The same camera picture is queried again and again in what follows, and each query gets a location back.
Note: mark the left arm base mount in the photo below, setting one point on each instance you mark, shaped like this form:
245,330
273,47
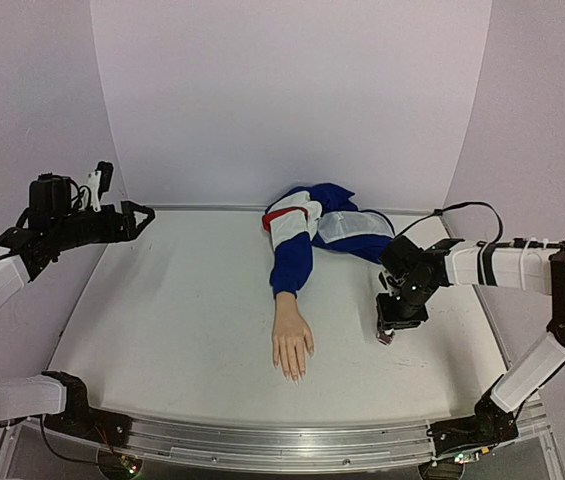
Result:
80,420

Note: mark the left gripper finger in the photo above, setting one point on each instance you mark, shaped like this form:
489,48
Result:
131,230
137,214

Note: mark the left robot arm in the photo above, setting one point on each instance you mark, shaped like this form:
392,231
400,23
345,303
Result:
61,215

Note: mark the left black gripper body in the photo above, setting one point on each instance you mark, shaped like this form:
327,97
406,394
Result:
107,232

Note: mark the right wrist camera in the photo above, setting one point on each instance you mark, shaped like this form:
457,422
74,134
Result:
388,282

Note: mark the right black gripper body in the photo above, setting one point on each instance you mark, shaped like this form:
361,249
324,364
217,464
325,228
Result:
399,320

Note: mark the mannequin hand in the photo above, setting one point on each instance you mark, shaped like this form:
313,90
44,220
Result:
292,338

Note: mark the blue white red jacket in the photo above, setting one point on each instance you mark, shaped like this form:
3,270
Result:
320,216

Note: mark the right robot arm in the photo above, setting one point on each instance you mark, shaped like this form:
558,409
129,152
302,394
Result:
522,276

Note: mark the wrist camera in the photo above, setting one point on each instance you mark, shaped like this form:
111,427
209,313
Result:
388,282
98,183

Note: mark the aluminium front rail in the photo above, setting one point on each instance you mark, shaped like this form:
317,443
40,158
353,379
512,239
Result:
158,447

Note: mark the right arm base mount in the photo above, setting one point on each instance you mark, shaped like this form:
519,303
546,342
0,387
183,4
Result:
488,426

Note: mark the red nail polish bottle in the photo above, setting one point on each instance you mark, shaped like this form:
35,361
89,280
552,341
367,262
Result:
385,337

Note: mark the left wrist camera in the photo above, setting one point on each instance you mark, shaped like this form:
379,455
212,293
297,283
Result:
98,183

